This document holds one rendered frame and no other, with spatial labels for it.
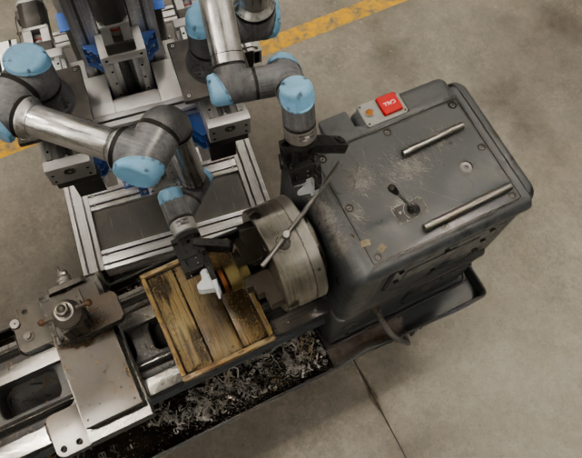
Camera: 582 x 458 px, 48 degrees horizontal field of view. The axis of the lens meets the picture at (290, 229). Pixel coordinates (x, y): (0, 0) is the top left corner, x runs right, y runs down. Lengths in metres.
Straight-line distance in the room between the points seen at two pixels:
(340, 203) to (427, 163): 0.28
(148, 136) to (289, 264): 0.49
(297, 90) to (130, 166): 0.47
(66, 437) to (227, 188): 1.36
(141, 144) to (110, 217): 1.31
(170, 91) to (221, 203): 0.87
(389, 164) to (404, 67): 1.81
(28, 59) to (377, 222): 1.02
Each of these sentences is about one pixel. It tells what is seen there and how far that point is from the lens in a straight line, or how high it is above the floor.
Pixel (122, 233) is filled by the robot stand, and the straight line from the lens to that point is 2.88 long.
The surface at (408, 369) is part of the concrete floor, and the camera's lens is 2.95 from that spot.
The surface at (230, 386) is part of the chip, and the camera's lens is 2.29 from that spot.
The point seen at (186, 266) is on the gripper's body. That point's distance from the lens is 1.84.
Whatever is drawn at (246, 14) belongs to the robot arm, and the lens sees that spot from 1.87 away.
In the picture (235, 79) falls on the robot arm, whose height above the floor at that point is 1.62.
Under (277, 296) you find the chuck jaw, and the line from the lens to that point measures 1.79.
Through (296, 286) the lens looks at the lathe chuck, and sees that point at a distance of 1.74.
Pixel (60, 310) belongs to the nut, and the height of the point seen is 1.18.
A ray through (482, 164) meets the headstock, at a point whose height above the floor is 1.25.
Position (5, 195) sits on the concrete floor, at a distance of 3.34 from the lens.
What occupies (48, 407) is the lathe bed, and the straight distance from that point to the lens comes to 2.08.
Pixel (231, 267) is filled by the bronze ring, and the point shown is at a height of 1.12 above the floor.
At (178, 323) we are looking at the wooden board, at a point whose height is 0.88.
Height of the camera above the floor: 2.84
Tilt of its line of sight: 68 degrees down
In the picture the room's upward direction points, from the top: 7 degrees clockwise
